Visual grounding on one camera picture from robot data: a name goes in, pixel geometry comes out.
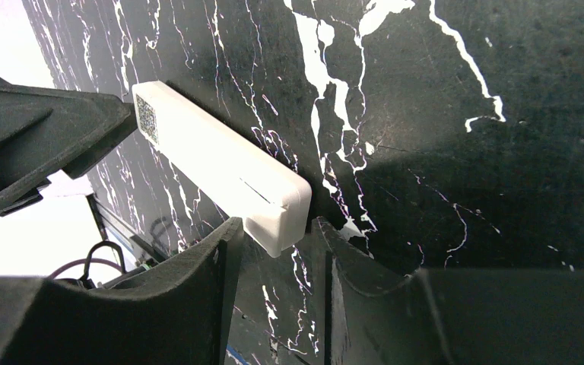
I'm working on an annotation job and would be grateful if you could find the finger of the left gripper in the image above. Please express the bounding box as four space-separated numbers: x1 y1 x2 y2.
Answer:
0 77 137 217

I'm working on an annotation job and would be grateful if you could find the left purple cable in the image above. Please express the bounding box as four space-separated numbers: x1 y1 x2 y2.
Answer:
49 258 124 281

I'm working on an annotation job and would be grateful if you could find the long white remote control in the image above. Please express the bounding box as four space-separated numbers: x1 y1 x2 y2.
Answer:
132 81 312 258

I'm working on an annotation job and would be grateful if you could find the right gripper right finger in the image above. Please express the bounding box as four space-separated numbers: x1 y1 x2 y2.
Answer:
313 217 584 364

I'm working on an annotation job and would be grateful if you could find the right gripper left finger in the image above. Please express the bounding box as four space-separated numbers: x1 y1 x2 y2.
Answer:
0 217 244 364

